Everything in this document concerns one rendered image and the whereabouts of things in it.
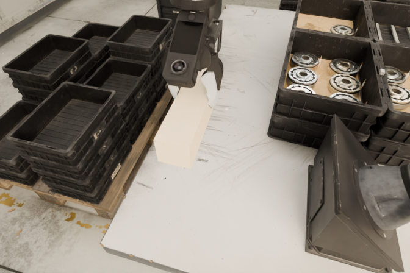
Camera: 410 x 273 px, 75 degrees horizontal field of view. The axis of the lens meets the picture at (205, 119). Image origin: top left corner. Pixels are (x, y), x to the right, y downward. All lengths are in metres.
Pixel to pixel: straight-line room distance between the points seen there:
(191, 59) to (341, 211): 0.42
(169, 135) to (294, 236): 0.50
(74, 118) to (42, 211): 0.61
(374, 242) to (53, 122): 1.35
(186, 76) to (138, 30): 1.76
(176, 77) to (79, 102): 1.22
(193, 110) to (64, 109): 1.14
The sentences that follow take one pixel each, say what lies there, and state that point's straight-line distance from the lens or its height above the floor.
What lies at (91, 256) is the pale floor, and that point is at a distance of 1.61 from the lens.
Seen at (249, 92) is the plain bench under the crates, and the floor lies 0.70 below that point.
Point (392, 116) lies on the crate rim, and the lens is 0.89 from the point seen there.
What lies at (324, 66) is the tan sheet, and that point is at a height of 0.83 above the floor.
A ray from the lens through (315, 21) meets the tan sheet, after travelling 1.50.
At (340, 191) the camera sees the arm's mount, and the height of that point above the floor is 0.94.
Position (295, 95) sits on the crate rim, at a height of 0.92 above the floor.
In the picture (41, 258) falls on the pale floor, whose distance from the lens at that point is 1.71.
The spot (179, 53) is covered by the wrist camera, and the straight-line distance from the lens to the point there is 0.39.
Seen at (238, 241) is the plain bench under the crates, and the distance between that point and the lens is 0.79.
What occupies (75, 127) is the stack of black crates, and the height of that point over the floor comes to 0.49.
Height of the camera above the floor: 1.44
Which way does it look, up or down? 46 degrees down
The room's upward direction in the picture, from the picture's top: straight up
